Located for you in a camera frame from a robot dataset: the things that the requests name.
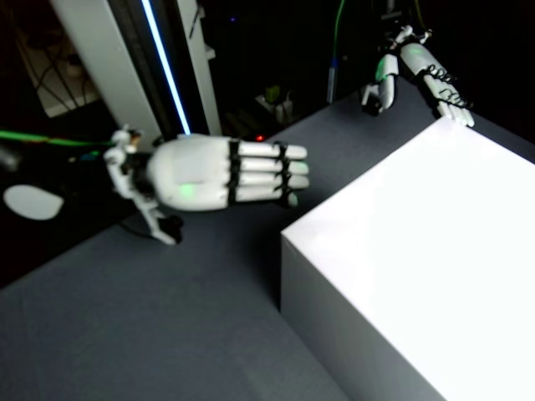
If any white column with blue light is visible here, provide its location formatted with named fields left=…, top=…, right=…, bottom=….
left=49, top=0, right=222, bottom=145

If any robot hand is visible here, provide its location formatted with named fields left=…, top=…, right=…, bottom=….
left=374, top=40, right=476, bottom=128
left=146, top=134, right=311, bottom=213

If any green cable with grey plug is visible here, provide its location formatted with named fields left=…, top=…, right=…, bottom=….
left=325, top=0, right=348, bottom=105

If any grey table cloth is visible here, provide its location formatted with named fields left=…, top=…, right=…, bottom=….
left=0, top=77, right=535, bottom=401

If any large white box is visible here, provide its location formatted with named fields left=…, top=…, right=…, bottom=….
left=280, top=118, right=535, bottom=401

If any white box with cables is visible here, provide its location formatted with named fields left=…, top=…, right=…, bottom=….
left=16, top=37, right=104, bottom=119

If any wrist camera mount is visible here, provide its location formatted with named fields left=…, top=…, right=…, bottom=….
left=360, top=82, right=380, bottom=118
left=135, top=195, right=185, bottom=246

